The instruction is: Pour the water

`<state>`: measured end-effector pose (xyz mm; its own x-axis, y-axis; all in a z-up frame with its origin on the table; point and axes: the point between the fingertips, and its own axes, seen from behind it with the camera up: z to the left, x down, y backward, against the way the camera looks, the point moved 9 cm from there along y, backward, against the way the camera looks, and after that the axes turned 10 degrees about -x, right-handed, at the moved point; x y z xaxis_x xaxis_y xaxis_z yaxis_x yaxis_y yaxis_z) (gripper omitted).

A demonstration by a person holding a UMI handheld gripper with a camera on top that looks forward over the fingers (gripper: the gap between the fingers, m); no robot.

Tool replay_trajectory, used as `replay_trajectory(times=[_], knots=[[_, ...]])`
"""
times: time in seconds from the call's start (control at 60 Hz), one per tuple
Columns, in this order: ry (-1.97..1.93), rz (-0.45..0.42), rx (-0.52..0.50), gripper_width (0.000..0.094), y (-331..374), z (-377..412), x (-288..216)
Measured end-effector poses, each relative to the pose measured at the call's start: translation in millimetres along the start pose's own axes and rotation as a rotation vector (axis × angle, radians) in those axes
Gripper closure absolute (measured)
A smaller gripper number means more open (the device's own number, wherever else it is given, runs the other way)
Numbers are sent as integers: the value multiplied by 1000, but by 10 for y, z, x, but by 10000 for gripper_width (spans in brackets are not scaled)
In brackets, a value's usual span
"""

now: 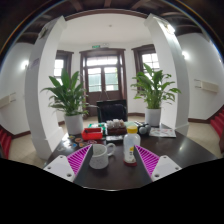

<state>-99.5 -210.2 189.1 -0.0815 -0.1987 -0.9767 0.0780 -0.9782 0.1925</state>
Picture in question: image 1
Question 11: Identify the dark wooden double door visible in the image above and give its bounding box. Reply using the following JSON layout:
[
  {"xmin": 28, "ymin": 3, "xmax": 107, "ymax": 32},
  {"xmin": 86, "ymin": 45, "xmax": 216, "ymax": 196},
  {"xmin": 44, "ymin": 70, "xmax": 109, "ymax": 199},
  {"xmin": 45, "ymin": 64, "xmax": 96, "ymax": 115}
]
[{"xmin": 79, "ymin": 47, "xmax": 128, "ymax": 116}]

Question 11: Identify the red plastic box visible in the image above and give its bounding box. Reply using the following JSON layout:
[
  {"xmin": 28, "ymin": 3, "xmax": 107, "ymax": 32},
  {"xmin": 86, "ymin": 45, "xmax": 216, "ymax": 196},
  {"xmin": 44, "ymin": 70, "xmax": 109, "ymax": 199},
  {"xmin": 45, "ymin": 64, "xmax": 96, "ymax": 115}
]
[{"xmin": 81, "ymin": 127, "xmax": 104, "ymax": 141}]

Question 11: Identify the black chair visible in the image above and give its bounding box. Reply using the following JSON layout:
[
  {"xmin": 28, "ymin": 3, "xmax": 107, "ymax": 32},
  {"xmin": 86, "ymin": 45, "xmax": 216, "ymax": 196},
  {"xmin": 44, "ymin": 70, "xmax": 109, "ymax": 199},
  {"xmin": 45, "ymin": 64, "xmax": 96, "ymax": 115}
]
[{"xmin": 96, "ymin": 98, "xmax": 128, "ymax": 124}]

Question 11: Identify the dark grey dumbbell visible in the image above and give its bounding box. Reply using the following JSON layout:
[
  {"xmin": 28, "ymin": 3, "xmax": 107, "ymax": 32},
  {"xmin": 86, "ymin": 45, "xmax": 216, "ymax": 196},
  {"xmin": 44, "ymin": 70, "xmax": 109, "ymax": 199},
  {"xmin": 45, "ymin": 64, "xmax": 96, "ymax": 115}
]
[{"xmin": 137, "ymin": 121, "xmax": 152, "ymax": 136}]

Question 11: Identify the green potted plant white pot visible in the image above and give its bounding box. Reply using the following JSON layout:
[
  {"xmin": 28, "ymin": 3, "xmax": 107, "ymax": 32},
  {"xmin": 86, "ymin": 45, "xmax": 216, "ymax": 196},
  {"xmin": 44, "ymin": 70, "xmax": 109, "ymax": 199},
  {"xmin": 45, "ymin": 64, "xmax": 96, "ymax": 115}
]
[
  {"xmin": 40, "ymin": 68, "xmax": 98, "ymax": 136},
  {"xmin": 130, "ymin": 62, "xmax": 183, "ymax": 128}
]

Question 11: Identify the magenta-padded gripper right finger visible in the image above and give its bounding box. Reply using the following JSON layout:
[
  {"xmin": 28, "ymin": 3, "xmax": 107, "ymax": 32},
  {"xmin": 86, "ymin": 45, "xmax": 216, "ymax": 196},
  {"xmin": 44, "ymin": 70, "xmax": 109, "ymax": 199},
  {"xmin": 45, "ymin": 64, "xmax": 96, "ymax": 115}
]
[{"xmin": 133, "ymin": 144, "xmax": 183, "ymax": 183}]

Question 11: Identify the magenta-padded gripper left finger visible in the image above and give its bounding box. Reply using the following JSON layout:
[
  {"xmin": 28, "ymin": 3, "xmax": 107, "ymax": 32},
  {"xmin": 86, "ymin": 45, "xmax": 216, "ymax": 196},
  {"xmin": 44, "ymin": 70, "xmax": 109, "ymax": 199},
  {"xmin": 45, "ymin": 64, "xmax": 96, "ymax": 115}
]
[{"xmin": 43, "ymin": 143, "xmax": 95, "ymax": 184}]

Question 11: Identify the clear bottle with yellow cap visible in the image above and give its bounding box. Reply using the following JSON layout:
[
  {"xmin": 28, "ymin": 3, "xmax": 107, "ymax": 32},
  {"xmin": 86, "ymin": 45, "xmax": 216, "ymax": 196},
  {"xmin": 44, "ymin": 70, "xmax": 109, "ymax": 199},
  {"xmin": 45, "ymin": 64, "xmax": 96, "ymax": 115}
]
[{"xmin": 122, "ymin": 124, "xmax": 142, "ymax": 167}]

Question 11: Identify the green box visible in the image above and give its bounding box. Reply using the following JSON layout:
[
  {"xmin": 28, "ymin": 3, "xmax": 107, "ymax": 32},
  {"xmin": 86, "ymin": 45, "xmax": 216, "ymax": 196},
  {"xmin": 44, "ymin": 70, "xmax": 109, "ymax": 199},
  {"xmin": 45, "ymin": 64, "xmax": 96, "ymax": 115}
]
[{"xmin": 87, "ymin": 123, "xmax": 108, "ymax": 131}]

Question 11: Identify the white speckled mug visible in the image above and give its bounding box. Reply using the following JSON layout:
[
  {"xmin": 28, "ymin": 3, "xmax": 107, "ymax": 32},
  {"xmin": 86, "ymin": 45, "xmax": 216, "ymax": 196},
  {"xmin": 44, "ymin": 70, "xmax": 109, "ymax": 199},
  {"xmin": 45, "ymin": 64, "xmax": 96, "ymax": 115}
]
[{"xmin": 88, "ymin": 143, "xmax": 117, "ymax": 170}]

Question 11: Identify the brown tray of white packets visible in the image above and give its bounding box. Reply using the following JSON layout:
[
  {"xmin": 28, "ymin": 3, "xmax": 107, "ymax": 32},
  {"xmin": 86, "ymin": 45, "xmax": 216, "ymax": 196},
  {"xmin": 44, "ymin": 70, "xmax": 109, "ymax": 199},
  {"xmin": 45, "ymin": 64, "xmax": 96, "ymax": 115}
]
[{"xmin": 105, "ymin": 118, "xmax": 128, "ymax": 136}]

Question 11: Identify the dark wooden framed window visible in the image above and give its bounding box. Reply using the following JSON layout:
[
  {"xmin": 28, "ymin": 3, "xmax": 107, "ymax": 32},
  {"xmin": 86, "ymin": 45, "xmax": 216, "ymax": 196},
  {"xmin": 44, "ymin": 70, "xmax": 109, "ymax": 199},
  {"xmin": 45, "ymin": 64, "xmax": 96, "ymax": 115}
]
[
  {"xmin": 131, "ymin": 43, "xmax": 158, "ymax": 75},
  {"xmin": 54, "ymin": 49, "xmax": 75, "ymax": 85}
]

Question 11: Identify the flat black device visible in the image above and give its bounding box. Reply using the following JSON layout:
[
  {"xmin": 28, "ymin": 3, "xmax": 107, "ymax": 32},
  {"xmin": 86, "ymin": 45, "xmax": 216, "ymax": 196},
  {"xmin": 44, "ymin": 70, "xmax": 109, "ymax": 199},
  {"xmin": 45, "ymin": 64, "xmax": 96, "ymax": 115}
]
[{"xmin": 105, "ymin": 134, "xmax": 124, "ymax": 143}]

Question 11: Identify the printed magazine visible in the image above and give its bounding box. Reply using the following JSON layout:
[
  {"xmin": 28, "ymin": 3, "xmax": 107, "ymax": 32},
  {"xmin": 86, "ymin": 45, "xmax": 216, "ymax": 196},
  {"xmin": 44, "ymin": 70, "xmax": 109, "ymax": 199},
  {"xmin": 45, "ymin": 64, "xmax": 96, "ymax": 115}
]
[{"xmin": 148, "ymin": 127, "xmax": 177, "ymax": 139}]

